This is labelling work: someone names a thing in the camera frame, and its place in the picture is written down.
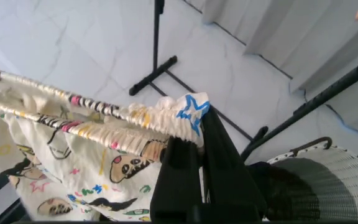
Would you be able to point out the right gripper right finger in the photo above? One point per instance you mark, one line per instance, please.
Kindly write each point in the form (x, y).
(228, 186)

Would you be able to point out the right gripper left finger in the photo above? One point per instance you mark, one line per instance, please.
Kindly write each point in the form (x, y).
(179, 186)

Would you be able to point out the cream printed garment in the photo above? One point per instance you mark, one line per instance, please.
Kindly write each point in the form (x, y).
(82, 161)

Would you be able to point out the white laundry basket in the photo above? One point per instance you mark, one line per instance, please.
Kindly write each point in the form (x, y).
(353, 186)

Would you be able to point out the black clothes rack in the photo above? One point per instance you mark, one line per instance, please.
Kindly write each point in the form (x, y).
(156, 37)

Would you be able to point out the black garment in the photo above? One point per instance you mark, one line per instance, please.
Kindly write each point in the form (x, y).
(278, 186)

